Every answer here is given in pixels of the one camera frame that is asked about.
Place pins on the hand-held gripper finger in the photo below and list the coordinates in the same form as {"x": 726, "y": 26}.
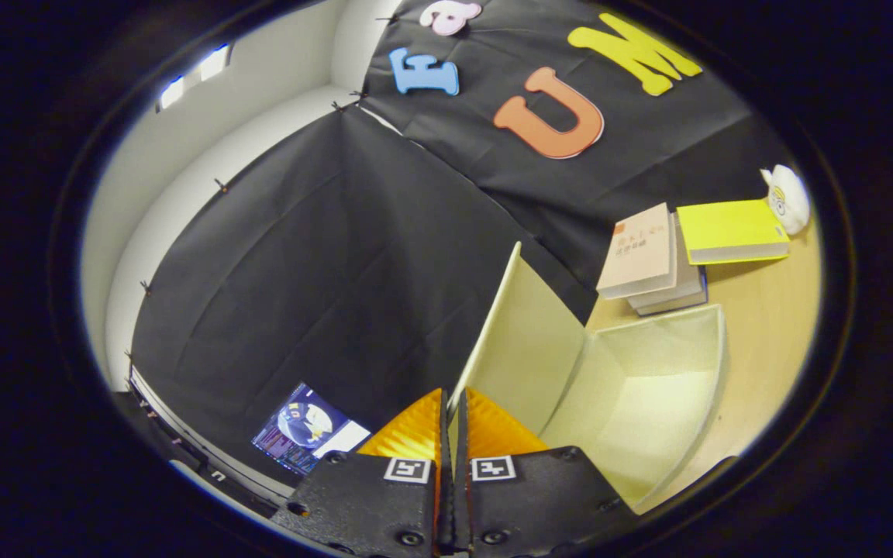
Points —
{"x": 444, "y": 504}
{"x": 461, "y": 504}

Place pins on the pale green storage box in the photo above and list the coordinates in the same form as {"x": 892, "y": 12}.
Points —
{"x": 648, "y": 403}

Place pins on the computer screen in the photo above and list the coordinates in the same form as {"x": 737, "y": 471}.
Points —
{"x": 303, "y": 426}

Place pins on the thick blue cover book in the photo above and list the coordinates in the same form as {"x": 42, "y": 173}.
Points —
{"x": 688, "y": 291}

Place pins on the yellow book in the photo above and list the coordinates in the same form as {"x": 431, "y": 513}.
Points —
{"x": 725, "y": 225}

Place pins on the white plush toy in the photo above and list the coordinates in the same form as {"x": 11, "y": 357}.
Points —
{"x": 791, "y": 201}

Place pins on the long ceiling light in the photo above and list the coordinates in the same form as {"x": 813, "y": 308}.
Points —
{"x": 194, "y": 77}

